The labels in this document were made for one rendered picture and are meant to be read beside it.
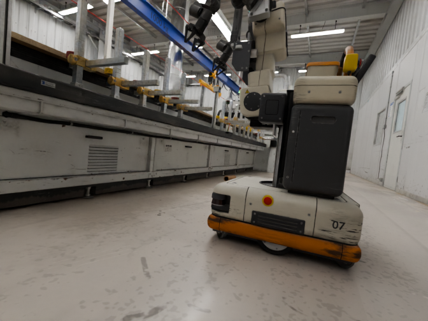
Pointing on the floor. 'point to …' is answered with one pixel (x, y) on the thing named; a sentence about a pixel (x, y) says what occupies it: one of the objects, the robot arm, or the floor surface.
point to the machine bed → (96, 148)
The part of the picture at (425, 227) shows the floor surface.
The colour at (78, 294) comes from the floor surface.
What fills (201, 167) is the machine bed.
